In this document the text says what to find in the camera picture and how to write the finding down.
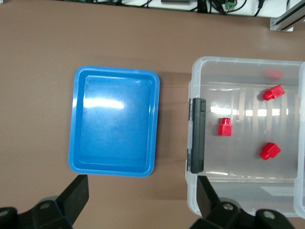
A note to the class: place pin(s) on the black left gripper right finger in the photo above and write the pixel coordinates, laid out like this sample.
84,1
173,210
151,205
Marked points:
206,200

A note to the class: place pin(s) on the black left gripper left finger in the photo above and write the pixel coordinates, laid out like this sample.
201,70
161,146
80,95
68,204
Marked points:
71,200

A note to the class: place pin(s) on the red block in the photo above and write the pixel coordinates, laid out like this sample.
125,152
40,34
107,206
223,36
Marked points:
274,93
270,151
225,130

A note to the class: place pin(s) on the clear ribbed box lid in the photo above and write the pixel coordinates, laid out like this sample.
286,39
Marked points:
302,195

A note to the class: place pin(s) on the clear plastic storage box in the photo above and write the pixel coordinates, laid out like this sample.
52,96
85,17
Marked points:
250,136

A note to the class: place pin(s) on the blue plastic tray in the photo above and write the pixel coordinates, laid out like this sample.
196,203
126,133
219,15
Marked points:
114,143

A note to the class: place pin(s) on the green terminal connector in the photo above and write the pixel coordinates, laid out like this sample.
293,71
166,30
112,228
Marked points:
230,3

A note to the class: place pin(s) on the aluminium extrusion bracket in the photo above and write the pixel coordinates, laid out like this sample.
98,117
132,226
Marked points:
286,21

